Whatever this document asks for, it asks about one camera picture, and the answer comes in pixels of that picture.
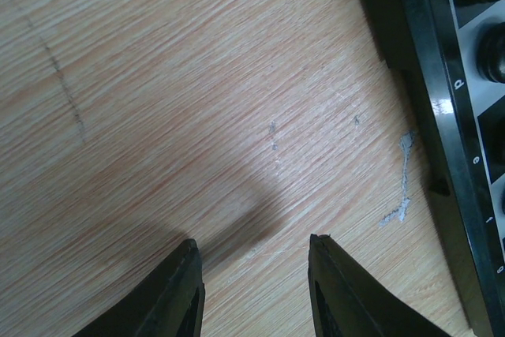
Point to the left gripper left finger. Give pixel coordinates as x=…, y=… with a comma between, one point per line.
x=168, y=302

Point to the black grey chess board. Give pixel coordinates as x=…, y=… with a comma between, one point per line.
x=450, y=54

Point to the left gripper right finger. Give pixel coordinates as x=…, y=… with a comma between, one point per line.
x=347, y=300

